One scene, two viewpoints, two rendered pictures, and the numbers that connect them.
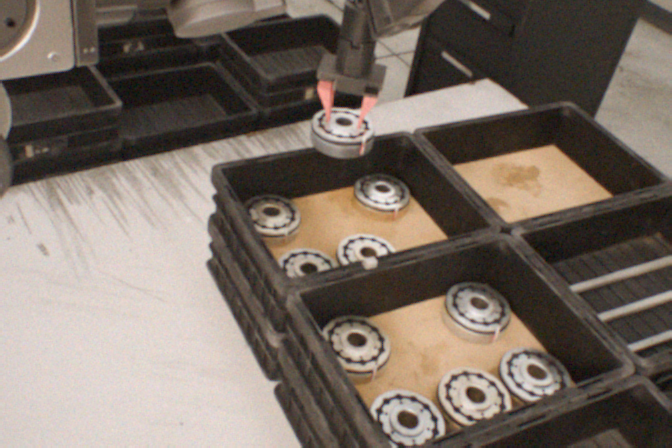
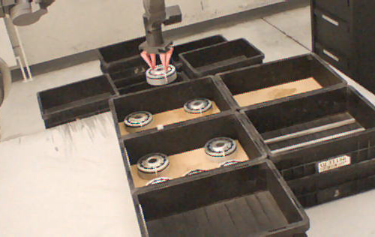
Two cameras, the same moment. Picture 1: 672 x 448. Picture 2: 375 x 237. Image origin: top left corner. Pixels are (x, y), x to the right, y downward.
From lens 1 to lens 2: 1.00 m
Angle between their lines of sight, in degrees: 23
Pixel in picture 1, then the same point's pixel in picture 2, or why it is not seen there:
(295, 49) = (227, 59)
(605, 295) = (299, 140)
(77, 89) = (108, 93)
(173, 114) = not seen: hidden behind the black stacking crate
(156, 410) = (82, 202)
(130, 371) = (76, 190)
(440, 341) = (199, 163)
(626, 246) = (325, 118)
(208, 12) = (16, 15)
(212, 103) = not seen: hidden behind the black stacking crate
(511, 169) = (280, 91)
